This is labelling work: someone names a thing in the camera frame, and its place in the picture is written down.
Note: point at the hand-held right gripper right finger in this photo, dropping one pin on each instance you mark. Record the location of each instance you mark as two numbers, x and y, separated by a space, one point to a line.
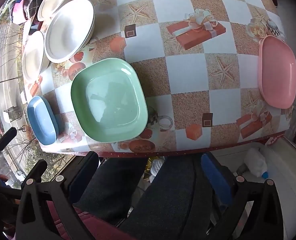
218 180

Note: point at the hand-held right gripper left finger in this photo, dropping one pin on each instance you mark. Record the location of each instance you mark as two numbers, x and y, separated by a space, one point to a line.
84 177

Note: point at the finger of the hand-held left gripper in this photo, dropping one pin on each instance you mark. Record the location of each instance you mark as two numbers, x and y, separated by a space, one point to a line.
6 136
36 170

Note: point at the blue oval dish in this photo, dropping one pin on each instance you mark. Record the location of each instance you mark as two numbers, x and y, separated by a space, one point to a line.
41 120

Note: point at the green square plate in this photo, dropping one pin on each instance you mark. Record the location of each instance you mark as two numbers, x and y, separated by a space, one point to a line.
110 100

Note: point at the white paper bowl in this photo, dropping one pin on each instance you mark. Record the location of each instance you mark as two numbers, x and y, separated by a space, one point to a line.
32 57
68 32
54 2

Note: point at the pink square plate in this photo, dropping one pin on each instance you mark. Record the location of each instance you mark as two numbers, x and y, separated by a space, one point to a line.
278 72

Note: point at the white plastic bottle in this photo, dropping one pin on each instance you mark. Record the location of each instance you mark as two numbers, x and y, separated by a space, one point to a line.
254 162

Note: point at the maroon jacket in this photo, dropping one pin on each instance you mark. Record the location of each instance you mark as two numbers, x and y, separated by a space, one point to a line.
93 225

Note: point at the person's legs in dark trousers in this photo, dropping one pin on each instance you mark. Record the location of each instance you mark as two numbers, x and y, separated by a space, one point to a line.
168 200

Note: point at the white plastic bin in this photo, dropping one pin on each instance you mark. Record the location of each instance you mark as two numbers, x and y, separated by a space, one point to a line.
288 167

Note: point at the printed checkered tablecloth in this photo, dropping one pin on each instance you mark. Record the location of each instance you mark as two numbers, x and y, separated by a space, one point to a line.
188 80

